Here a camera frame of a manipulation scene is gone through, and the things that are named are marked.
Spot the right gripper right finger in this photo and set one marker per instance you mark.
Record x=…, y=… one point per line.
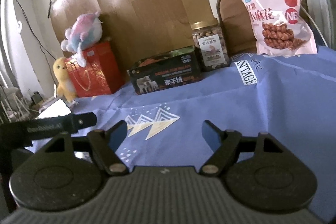
x=226, y=146

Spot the brown chair back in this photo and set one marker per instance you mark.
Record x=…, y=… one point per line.
x=236, y=25

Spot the yellow duck plush toy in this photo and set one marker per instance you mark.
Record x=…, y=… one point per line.
x=65, y=87

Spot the pink twisted snack bag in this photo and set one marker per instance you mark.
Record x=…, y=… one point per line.
x=279, y=29

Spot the black sheep print box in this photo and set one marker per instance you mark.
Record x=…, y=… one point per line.
x=167, y=70

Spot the nut jar gold lid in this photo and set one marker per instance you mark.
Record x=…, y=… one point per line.
x=210, y=44

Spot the blue printed bedsheet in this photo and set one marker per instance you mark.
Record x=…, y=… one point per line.
x=292, y=98

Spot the red gift bag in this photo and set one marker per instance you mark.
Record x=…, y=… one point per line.
x=100, y=76

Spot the brown cardboard board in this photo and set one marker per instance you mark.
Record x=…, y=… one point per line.
x=137, y=28

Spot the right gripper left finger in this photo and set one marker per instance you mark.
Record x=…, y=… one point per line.
x=102, y=147

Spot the pink blue plush toy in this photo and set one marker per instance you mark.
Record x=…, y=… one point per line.
x=85, y=32

